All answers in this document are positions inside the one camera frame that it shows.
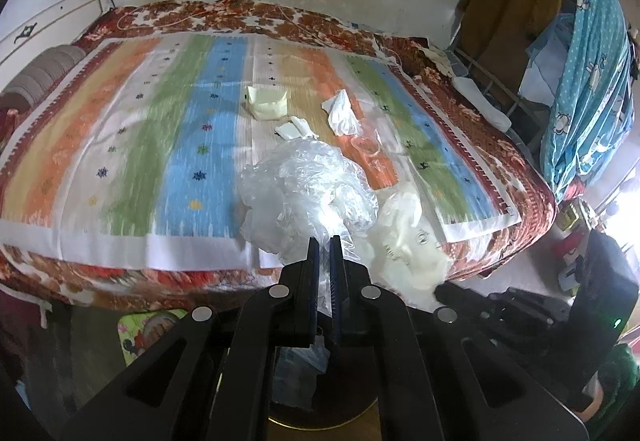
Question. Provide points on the brown bin with gold rim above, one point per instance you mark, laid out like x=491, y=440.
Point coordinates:
x=345, y=386

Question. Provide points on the white cloth on rail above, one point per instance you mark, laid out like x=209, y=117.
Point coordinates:
x=482, y=102

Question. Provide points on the small white plastic bag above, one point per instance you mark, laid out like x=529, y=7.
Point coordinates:
x=342, y=113

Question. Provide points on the red floral blanket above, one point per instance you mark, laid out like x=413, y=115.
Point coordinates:
x=500, y=161

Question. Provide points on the green and red boxes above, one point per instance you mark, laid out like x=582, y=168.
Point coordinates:
x=572, y=221

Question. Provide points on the white crumpled tissue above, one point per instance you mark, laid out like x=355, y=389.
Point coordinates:
x=296, y=128

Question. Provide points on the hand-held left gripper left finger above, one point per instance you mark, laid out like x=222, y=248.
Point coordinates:
x=314, y=271

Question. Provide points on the clear plastic bag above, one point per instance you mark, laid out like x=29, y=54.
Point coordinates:
x=305, y=191

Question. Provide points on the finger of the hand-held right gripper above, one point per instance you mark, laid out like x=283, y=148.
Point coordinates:
x=465, y=298

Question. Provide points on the striped colourful bed mat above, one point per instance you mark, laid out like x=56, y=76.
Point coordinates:
x=175, y=146

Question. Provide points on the blue face mask packet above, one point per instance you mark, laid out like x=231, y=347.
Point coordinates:
x=300, y=366

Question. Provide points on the metal bed rail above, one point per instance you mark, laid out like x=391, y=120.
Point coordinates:
x=495, y=86

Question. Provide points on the white headboard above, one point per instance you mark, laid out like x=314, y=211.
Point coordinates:
x=50, y=21

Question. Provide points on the pale plastic wrapper piece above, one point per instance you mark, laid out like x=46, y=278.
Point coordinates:
x=267, y=101

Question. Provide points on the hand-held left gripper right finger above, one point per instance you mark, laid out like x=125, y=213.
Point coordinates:
x=336, y=271

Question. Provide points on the green cartoon printed stool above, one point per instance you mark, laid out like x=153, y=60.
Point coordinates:
x=150, y=331

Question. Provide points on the person's right hand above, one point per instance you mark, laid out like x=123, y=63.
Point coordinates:
x=592, y=408

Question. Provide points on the cream printed plastic bag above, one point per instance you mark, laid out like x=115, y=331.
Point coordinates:
x=410, y=241

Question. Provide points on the black wall hook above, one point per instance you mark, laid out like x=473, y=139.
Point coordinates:
x=26, y=32

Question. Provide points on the grey pillow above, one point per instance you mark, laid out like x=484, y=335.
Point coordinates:
x=45, y=71

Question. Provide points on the blue dotted cartoon curtain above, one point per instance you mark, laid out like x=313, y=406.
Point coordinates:
x=585, y=71

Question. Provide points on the brown coat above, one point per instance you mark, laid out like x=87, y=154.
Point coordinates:
x=515, y=6

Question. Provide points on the person's right forearm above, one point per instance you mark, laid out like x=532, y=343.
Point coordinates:
x=622, y=371

